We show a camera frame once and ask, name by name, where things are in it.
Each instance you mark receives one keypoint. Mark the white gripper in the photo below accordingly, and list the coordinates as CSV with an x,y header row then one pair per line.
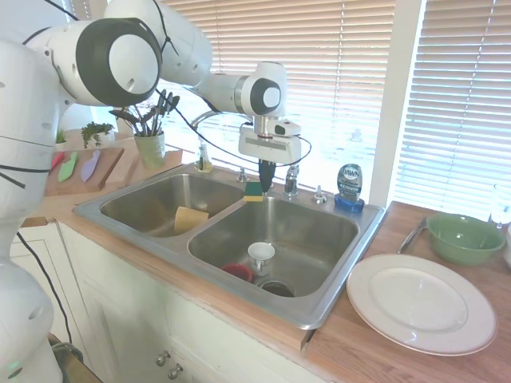
x,y
271,148

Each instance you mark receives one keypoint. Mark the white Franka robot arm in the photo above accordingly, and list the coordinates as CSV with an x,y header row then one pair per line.
x,y
120,64

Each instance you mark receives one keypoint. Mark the chrome gooseneck faucet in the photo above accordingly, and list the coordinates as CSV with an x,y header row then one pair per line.
x,y
201,116

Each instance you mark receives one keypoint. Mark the green and yellow sponge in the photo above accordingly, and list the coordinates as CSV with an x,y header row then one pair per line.
x,y
254,192

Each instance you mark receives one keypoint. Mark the clear sink soap dispenser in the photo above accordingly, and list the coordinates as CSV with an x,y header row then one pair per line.
x,y
319,195

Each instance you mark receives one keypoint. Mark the glass soap pump bottle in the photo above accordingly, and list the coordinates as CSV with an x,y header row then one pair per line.
x,y
203,159

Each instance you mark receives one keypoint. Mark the stainless steel double sink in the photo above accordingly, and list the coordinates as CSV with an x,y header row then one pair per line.
x,y
303,235

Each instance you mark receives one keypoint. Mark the white ceramic mug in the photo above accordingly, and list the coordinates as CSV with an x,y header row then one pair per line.
x,y
260,255

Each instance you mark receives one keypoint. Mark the blue Dawn dish soap bottle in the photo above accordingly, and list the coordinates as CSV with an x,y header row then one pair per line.
x,y
350,185

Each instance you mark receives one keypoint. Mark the red bowl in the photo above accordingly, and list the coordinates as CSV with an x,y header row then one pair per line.
x,y
238,272

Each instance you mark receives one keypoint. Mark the slotted metal drain strainer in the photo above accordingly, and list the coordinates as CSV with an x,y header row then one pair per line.
x,y
276,288

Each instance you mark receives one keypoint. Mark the green utensil holder cup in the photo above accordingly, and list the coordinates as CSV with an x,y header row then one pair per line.
x,y
149,149

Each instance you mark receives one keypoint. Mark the wide window blind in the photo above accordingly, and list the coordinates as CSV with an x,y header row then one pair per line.
x,y
319,60

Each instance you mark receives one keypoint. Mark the black cooking spoon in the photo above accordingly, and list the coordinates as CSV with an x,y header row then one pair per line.
x,y
160,104
121,115

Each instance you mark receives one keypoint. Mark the light wooden board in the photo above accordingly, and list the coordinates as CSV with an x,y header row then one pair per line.
x,y
131,173

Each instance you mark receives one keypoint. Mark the metal table knife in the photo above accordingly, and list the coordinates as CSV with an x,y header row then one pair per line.
x,y
411,236

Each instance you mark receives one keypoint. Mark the wooden knife block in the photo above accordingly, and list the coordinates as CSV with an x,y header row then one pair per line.
x,y
100,169

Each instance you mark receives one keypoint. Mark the small leafy green plant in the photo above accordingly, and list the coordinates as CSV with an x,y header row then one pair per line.
x,y
96,131

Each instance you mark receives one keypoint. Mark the purple plastic knife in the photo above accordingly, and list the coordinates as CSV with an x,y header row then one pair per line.
x,y
90,167

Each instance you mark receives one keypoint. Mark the white kitchen cabinet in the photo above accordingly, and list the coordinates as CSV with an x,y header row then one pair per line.
x,y
139,303

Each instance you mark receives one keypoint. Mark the green plastic knife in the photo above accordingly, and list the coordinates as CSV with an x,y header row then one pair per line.
x,y
68,167

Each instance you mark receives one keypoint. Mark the white dinner plate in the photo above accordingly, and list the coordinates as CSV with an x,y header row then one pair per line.
x,y
419,305

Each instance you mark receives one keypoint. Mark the green bowl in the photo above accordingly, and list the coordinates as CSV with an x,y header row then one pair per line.
x,y
465,239

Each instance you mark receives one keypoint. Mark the narrow window blind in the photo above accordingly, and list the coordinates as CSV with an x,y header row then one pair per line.
x,y
463,99

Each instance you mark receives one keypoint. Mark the small plant in white pot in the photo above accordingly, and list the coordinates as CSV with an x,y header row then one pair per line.
x,y
60,140

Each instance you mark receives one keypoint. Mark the red plastic knife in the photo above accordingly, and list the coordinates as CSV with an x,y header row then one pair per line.
x,y
58,159

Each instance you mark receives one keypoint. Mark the metal cabinet knob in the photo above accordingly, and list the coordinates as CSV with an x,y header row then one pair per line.
x,y
163,358
175,371

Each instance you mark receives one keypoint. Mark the clear plastic bottle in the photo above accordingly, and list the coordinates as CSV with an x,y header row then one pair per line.
x,y
501,205

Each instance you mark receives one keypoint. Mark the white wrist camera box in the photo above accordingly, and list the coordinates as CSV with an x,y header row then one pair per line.
x,y
284,128

